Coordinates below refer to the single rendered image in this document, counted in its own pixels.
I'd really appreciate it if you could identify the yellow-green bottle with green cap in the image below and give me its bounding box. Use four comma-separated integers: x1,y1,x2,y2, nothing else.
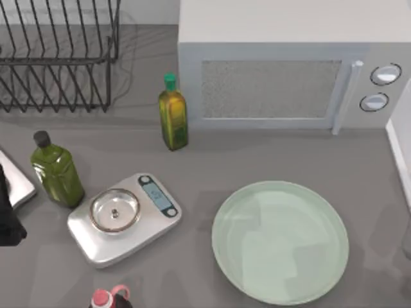
158,73,189,152

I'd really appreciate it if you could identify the silver kitchen scale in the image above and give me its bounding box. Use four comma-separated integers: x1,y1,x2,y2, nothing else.
67,173,182,270

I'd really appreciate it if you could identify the pale green plate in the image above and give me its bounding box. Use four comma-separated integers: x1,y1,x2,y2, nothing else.
211,180,350,306

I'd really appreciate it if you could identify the pale microwave oven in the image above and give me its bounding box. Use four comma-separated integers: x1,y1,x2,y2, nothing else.
177,0,411,135

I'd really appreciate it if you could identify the green bottle with black cap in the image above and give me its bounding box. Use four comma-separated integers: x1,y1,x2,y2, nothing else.
30,130,85,208

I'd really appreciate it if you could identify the dark bottle with pink cap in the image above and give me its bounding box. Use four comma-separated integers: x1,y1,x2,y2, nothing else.
91,284,133,308

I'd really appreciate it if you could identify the small white microwave knob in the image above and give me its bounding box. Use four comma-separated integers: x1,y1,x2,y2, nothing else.
359,92,390,112

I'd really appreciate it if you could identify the silver metal block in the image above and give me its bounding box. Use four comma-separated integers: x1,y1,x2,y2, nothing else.
0,149,37,209

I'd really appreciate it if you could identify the large white microwave knob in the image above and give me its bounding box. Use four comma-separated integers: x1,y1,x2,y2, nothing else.
370,63,403,86

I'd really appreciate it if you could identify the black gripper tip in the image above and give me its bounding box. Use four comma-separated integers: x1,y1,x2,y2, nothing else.
0,164,28,248

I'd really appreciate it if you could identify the microwave door handle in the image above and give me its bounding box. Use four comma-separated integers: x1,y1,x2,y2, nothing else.
331,60,365,136

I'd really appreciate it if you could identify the black wire dish rack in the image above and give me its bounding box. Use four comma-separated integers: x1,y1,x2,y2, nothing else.
0,0,122,114

